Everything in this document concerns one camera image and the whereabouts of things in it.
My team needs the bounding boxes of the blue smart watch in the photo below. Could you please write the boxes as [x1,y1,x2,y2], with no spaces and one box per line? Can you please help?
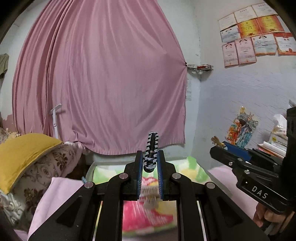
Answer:
[139,131,163,209]

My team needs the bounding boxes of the grey jewelry tray box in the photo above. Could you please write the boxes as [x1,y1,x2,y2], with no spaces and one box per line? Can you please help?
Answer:
[86,157,211,240]

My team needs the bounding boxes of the person's right hand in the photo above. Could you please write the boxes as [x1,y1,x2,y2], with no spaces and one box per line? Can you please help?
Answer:
[253,203,295,235]

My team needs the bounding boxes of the stack of books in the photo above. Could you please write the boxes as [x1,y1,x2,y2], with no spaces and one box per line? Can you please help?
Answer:
[257,137,287,158]

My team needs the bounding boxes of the pink blanket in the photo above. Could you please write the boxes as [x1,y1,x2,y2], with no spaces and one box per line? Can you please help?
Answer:
[14,167,257,240]

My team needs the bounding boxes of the white tissue pack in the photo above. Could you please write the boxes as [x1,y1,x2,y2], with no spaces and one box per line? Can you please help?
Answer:
[269,114,288,146]

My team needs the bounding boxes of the floral pillow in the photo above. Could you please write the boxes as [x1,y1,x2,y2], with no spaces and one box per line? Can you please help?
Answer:
[1,135,84,231]

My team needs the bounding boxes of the yellow pillow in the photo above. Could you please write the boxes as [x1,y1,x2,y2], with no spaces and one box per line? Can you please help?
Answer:
[1,133,63,194]

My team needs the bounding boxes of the curtain tieback holder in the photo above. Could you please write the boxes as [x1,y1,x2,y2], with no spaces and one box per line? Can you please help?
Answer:
[186,63,213,74]

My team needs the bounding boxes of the pink curtain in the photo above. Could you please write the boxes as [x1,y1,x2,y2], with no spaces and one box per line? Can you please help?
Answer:
[12,1,187,155]

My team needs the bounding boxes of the olive cloth hanging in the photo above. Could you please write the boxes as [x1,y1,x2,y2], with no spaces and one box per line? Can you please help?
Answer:
[0,54,9,78]

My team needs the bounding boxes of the colourful wall decoration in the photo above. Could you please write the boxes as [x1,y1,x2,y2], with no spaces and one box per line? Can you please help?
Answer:
[225,106,259,148]

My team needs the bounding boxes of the white window handle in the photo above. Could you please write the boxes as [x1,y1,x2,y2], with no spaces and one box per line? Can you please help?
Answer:
[50,103,62,139]

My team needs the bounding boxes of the wall certificates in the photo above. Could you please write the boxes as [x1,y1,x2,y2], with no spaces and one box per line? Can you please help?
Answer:
[218,3,295,68]

